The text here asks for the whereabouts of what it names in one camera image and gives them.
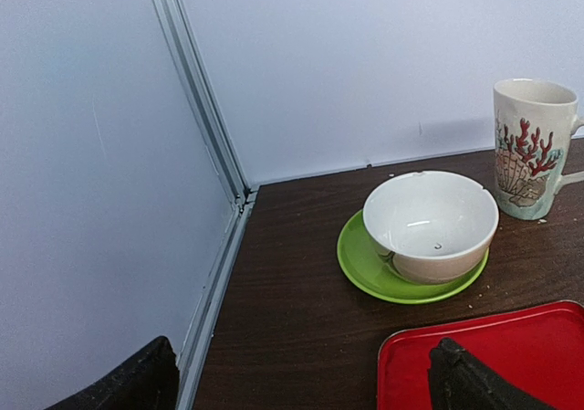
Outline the white bowl on saucer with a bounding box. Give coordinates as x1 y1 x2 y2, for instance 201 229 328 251
362 171 499 284

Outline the tall white patterned mug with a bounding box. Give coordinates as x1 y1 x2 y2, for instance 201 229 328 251
493 79 583 220

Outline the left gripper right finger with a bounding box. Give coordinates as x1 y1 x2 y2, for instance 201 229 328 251
428 338 551 409

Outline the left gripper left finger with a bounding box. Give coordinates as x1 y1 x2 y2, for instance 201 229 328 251
51 336 179 409

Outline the left aluminium frame post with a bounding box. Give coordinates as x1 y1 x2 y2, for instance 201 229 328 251
152 0 256 409

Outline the red tin lid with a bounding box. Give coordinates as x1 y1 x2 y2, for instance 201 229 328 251
377 300 583 409

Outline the green saucer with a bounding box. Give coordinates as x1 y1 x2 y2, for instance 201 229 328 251
337 211 489 305

